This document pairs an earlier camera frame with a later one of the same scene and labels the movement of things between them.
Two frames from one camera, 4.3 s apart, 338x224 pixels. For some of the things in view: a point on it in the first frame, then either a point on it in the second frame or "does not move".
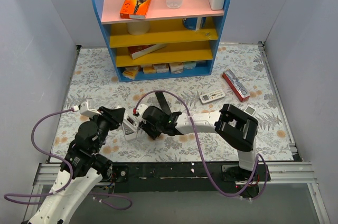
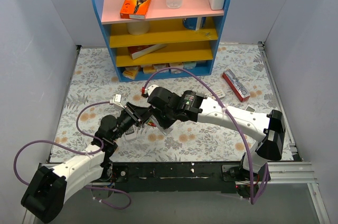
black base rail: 184,177 does not move
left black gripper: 111,115 to 132,113
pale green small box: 189,65 does not move
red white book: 135,52 does not move
